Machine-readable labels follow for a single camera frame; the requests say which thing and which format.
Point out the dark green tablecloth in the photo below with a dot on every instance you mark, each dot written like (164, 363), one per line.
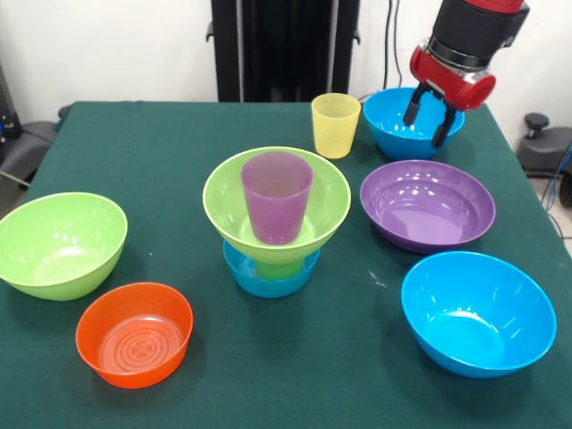
(313, 393)

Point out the grey base with black knob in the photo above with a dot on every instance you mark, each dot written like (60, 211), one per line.
(549, 152)

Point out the yellow plastic cup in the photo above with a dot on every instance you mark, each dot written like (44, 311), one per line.
(333, 134)

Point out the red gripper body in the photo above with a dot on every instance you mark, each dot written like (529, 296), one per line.
(447, 82)

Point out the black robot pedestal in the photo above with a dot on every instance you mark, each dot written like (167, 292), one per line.
(286, 53)

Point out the grey wheeled base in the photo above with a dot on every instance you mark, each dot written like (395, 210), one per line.
(27, 152)

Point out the purple plastic cup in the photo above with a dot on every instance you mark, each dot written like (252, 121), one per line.
(275, 210)

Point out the small orange plastic bowl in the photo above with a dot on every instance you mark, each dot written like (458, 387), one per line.
(134, 366)

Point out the green plastic bowl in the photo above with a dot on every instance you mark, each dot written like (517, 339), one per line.
(223, 210)
(58, 263)

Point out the small blue plastic bowl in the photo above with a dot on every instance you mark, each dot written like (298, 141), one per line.
(268, 288)

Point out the purple plastic bowl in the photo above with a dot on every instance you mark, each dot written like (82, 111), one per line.
(424, 214)

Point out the green plastic cup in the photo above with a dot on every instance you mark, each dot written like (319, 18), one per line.
(277, 270)

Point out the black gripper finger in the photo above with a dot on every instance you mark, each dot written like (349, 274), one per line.
(412, 109)
(442, 132)

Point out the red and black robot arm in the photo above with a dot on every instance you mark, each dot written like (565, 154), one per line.
(473, 31)

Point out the black equipment casing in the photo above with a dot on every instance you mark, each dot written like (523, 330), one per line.
(6, 125)

